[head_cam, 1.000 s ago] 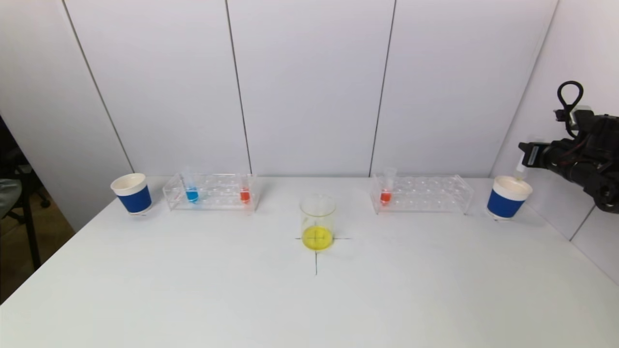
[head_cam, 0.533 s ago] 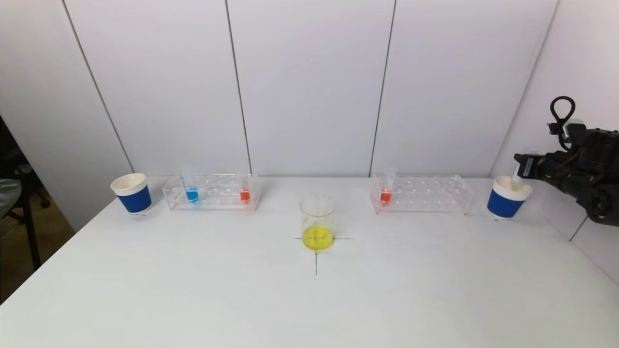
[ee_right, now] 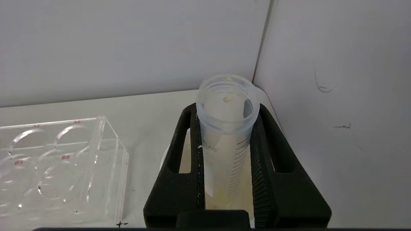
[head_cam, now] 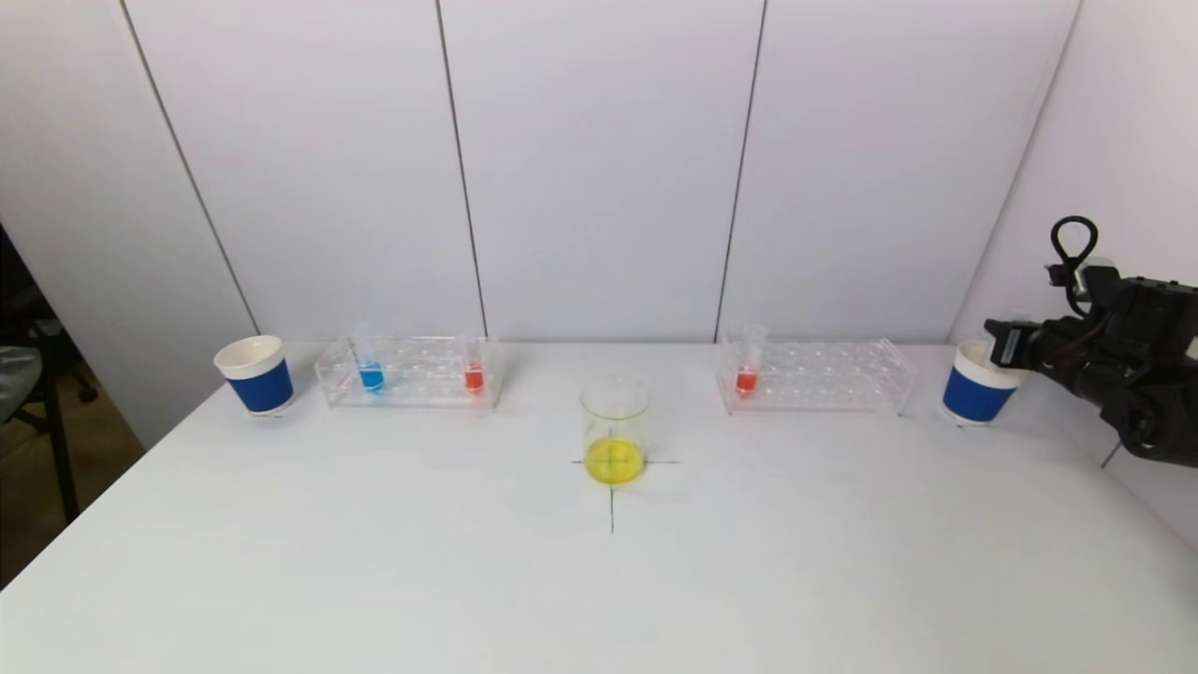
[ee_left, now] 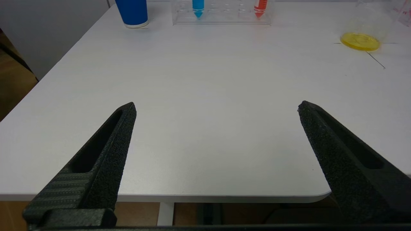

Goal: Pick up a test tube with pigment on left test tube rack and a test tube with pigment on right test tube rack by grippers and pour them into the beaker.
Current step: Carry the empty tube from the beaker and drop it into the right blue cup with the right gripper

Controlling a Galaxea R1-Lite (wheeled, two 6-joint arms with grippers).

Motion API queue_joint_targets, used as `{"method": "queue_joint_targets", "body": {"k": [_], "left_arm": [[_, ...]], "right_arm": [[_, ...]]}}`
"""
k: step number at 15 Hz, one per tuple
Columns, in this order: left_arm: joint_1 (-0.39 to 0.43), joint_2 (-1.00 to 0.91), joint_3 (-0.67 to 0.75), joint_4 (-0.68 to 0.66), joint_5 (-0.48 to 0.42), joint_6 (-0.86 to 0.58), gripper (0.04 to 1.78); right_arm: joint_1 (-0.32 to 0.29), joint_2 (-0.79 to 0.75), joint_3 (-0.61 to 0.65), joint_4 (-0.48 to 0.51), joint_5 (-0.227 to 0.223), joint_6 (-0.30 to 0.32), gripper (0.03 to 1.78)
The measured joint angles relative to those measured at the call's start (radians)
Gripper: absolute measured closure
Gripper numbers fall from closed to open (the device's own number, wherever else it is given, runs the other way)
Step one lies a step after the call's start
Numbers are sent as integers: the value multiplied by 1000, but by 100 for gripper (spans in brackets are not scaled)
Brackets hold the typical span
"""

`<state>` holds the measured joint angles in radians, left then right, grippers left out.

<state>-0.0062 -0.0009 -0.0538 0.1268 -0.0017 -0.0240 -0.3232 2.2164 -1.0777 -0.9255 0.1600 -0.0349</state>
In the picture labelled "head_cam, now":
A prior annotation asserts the test tube with red pigment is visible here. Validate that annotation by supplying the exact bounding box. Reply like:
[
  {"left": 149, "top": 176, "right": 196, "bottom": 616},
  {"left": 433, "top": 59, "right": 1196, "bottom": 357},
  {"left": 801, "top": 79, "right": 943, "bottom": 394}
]
[
  {"left": 735, "top": 325, "right": 768, "bottom": 399},
  {"left": 462, "top": 332, "right": 488, "bottom": 396}
]

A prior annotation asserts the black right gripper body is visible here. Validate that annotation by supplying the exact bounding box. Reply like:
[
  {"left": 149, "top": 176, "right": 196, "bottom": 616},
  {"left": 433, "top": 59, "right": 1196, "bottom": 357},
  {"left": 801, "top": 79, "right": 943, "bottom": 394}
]
[{"left": 989, "top": 320, "right": 1067, "bottom": 375}]

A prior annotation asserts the test tube with blue pigment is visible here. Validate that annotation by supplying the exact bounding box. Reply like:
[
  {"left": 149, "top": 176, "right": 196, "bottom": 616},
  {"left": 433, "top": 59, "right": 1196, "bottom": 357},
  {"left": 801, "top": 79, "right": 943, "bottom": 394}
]
[{"left": 351, "top": 323, "right": 387, "bottom": 394}]

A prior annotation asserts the blue and white paper cup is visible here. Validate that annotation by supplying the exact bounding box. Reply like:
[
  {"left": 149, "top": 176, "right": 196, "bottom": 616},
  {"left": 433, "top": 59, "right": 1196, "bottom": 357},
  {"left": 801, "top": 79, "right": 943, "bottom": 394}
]
[
  {"left": 941, "top": 339, "right": 1030, "bottom": 428},
  {"left": 213, "top": 335, "right": 296, "bottom": 418}
]

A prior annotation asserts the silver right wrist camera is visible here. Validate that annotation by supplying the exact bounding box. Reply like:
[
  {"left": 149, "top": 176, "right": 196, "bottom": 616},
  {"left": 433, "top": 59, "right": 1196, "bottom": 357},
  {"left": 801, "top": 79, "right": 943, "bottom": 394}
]
[{"left": 1067, "top": 257, "right": 1122, "bottom": 299}]

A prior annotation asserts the clear glass beaker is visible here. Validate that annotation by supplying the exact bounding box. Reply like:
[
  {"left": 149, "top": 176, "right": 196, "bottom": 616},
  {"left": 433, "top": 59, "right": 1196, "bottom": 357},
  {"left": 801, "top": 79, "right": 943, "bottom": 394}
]
[{"left": 579, "top": 375, "right": 651, "bottom": 488}]

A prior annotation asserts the black looped camera cable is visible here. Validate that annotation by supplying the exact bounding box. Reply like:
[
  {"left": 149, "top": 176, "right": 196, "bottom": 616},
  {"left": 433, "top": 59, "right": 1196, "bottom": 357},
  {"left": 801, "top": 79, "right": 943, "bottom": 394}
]
[{"left": 1050, "top": 215, "right": 1099, "bottom": 291}]

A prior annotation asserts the clear acrylic test tube rack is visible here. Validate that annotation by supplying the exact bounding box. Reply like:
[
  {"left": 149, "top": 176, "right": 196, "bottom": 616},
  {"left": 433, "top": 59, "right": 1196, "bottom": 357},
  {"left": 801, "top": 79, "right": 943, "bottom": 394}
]
[
  {"left": 314, "top": 335, "right": 502, "bottom": 410},
  {"left": 716, "top": 337, "right": 916, "bottom": 416}
]

